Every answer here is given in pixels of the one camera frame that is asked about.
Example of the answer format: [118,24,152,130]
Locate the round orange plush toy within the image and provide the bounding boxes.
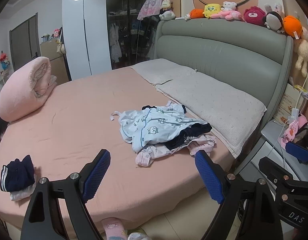
[283,15,304,40]

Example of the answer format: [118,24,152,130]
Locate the red and blue plush toy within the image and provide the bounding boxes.
[0,51,10,70]

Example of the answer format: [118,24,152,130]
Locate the rolled pink quilt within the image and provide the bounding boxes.
[0,56,57,123]

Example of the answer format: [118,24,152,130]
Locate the grey white plush toy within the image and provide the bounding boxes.
[159,10,177,21]

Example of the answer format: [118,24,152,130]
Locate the folded navy striped garment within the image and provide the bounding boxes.
[0,154,35,193]

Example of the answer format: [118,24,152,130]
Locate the pink plush toy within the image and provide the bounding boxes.
[211,10,246,22]

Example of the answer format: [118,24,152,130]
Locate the grey padded headboard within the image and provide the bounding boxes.
[153,17,294,174]

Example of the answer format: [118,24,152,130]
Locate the hanging beige bag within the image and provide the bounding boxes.
[55,34,67,55]

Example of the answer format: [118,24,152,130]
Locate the folded white garment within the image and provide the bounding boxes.
[10,183,38,202]

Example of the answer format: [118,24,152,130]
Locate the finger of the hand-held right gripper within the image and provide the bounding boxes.
[259,156,298,188]
[286,142,308,164]

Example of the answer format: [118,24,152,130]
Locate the dark glass wardrobe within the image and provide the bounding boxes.
[106,0,160,70]

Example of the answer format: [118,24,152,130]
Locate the white glossy wardrobe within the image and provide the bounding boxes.
[61,0,112,82]

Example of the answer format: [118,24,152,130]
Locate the dark navy garment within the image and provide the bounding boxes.
[166,122,213,151]

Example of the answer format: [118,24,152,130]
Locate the white bear plush toy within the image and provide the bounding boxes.
[222,1,237,12]

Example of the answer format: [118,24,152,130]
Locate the cardboard boxes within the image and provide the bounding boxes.
[273,82,308,125]

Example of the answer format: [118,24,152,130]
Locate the pink slipper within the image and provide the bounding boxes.
[101,217,126,240]

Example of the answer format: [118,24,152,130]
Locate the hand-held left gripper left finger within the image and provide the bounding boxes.
[20,149,111,240]

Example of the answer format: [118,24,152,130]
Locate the beige cabinet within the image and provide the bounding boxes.
[40,39,70,82]

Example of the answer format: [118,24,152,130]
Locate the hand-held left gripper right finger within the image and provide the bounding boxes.
[194,149,288,240]

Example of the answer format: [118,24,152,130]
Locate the white charger with cable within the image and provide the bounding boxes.
[269,55,308,160]

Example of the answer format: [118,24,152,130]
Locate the white patterned slipper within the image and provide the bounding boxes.
[127,226,152,240]

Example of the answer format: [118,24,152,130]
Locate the yellow sponge plush toy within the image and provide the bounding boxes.
[203,3,222,19]

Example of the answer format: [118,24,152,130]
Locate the grey door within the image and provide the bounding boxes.
[9,15,41,72]

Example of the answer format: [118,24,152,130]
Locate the brown haired plush doll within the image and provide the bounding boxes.
[264,12,285,34]

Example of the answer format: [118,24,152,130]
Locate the white bunny plush toy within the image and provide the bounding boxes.
[264,3,283,15]

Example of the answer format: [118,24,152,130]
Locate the pink printed garment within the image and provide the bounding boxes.
[135,134,217,167]

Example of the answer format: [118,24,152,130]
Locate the round bed with pink sheet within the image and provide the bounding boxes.
[0,58,269,230]

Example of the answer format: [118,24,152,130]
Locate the cream rabbit plush toy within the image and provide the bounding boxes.
[294,27,308,77]

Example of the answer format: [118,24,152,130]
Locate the grey nightstand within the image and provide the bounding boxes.
[237,119,308,189]

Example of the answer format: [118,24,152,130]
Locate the small white shelf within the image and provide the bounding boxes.
[0,69,10,84]

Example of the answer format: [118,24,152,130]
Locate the light blue printed pajama pants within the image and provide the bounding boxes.
[118,106,194,153]

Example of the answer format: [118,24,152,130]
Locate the pink cartoon toy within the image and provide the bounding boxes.
[279,114,308,151]

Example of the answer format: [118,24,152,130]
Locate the magenta bear plush toy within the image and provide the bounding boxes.
[244,6,266,26]

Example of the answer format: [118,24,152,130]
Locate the pale dotted pillow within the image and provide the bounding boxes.
[155,74,267,159]
[130,58,197,86]

